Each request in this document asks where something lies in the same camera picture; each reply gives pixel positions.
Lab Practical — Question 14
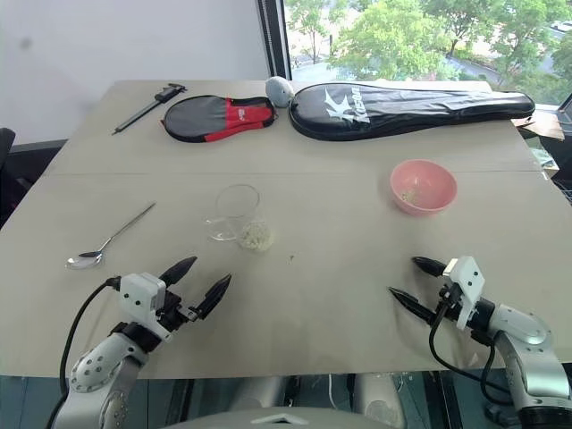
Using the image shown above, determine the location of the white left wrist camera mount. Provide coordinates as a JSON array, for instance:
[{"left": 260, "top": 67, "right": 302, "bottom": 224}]
[{"left": 118, "top": 272, "right": 173, "bottom": 343}]

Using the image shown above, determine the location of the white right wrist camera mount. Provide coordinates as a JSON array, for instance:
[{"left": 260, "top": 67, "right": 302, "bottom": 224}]
[{"left": 442, "top": 256, "right": 486, "bottom": 330}]

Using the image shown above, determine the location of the brown cardboard piece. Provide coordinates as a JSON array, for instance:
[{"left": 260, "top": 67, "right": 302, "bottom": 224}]
[{"left": 512, "top": 109, "right": 567, "bottom": 142}]

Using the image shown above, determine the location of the black vernier caliper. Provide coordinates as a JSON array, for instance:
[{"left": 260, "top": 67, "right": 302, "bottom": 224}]
[{"left": 111, "top": 82, "right": 189, "bottom": 137}]

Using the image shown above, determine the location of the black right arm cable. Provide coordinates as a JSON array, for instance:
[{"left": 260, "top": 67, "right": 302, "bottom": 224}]
[{"left": 427, "top": 294, "right": 517, "bottom": 400}]

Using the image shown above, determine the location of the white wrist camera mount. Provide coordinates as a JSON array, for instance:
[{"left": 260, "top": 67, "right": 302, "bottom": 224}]
[
  {"left": 118, "top": 272, "right": 173, "bottom": 343},
  {"left": 442, "top": 256, "right": 486, "bottom": 330}
]

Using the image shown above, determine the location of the pink bowl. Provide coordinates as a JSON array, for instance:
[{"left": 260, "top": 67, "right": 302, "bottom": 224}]
[{"left": 389, "top": 159, "right": 458, "bottom": 215}]

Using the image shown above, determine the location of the grey robot torso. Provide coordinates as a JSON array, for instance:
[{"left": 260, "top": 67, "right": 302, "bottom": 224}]
[{"left": 159, "top": 407, "right": 406, "bottom": 429}]

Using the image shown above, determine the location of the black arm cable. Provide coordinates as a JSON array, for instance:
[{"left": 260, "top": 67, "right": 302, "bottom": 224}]
[
  {"left": 46, "top": 275, "right": 122, "bottom": 429},
  {"left": 427, "top": 294, "right": 517, "bottom": 400}
]

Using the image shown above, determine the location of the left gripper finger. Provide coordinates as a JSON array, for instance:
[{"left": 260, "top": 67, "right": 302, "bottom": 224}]
[
  {"left": 195, "top": 273, "right": 233, "bottom": 321},
  {"left": 159, "top": 256, "right": 198, "bottom": 288}
]

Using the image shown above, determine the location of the black red paddle case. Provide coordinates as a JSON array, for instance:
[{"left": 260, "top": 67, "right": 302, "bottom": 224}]
[{"left": 162, "top": 94, "right": 280, "bottom": 145}]

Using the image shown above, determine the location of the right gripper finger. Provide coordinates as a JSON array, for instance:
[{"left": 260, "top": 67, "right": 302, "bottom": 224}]
[
  {"left": 410, "top": 256, "right": 449, "bottom": 278},
  {"left": 387, "top": 287, "right": 437, "bottom": 325}
]

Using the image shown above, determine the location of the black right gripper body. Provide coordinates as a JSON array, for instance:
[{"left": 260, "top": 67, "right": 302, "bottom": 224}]
[{"left": 433, "top": 282, "right": 461, "bottom": 323}]

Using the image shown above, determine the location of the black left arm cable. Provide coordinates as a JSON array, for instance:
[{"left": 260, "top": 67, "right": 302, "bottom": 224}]
[{"left": 46, "top": 275, "right": 122, "bottom": 429}]

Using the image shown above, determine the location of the silver rounded robot leg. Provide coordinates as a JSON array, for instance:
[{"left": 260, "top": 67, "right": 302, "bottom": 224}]
[
  {"left": 351, "top": 373, "right": 407, "bottom": 428},
  {"left": 222, "top": 374, "right": 299, "bottom": 411}
]

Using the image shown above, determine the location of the black badminton racket bag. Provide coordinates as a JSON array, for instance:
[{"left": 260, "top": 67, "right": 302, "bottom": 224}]
[{"left": 288, "top": 82, "right": 536, "bottom": 142}]

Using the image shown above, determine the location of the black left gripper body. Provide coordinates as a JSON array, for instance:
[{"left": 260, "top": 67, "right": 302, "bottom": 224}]
[{"left": 156, "top": 285, "right": 200, "bottom": 333}]

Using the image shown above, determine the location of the white cable under table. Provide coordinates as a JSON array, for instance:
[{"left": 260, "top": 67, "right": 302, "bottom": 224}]
[{"left": 327, "top": 373, "right": 343, "bottom": 408}]

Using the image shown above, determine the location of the dark window frame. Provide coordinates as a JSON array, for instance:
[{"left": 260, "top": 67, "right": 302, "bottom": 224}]
[{"left": 257, "top": 0, "right": 292, "bottom": 82}]

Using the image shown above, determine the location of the metal spoon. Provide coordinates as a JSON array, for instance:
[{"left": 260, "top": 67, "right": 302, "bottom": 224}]
[{"left": 64, "top": 201, "right": 157, "bottom": 271}]

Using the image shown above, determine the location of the clear glass cup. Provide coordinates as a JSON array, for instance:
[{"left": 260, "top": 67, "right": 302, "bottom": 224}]
[{"left": 204, "top": 183, "right": 275, "bottom": 256}]

